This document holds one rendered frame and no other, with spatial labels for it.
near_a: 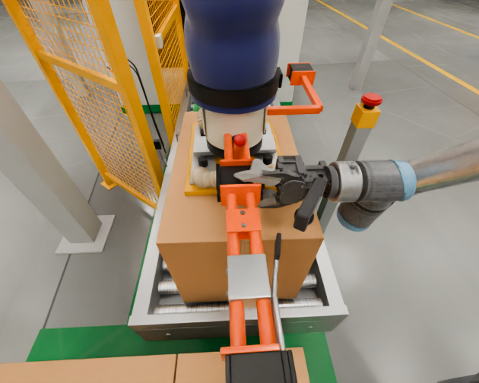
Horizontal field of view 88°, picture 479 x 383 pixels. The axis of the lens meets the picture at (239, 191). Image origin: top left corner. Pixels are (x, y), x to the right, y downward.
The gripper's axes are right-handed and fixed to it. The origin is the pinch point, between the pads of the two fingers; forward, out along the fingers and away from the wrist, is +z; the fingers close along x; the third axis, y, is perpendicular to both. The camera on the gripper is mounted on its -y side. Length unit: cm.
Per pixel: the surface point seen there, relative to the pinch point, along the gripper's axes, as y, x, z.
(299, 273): -4.8, -31.7, -17.8
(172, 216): 3.6, -12.9, 16.6
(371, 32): 270, -44, -158
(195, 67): 20.7, 16.8, 8.6
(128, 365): -22, -53, 34
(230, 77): 17.1, 16.1, 1.2
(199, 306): -6, -53, 14
